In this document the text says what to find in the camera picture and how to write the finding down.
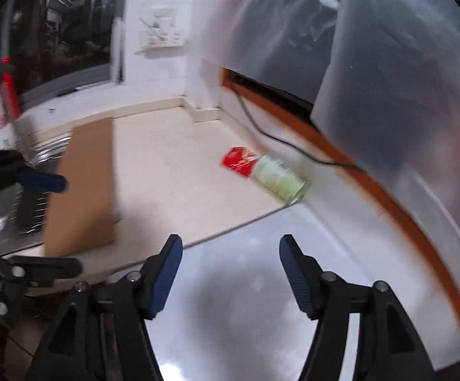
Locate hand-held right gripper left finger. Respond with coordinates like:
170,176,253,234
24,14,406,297
33,234,183,381

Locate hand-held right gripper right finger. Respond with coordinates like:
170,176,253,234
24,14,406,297
279,234,435,381

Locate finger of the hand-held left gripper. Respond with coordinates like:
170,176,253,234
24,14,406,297
0,257,83,328
0,149,68,197

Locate green can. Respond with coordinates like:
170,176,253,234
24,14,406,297
250,151,307,206

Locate red snack wrapper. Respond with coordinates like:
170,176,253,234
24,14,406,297
221,146,259,179

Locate brown cardboard sheet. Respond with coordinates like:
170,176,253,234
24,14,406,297
43,118,117,258

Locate red pink carton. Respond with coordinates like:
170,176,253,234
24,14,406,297
0,57,21,128

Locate dark glass window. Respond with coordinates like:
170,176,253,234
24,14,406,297
0,0,128,101

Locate large translucent plastic sheet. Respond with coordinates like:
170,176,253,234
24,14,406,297
308,0,460,371

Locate small translucent plastic sheet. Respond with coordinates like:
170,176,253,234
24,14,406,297
197,0,346,106

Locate wire dish rack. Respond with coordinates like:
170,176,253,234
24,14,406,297
11,190,53,236

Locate black cable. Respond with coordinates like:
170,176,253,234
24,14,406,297
235,90,364,174

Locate orange wooden window frame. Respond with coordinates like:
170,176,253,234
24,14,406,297
219,67,460,327

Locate white wall socket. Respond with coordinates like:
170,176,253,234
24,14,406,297
140,23,185,50

